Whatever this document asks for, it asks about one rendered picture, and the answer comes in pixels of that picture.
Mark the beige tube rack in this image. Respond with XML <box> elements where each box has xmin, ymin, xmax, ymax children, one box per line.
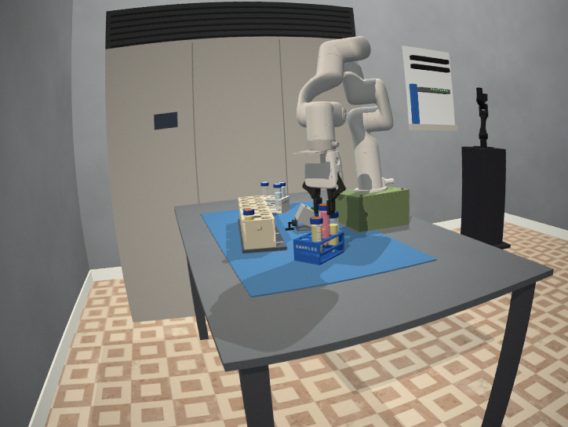
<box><xmin>264</xmin><ymin>195</ymin><xmax>290</xmax><ymax>214</ymax></box>

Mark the blue tube rack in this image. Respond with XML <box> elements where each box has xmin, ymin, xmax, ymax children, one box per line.
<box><xmin>293</xmin><ymin>232</ymin><xmax>344</xmax><ymax>265</ymax></box>

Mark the blue bench mat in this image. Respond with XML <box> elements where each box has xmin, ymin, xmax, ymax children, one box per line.
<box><xmin>201</xmin><ymin>203</ymin><xmax>437</xmax><ymax>297</ymax></box>

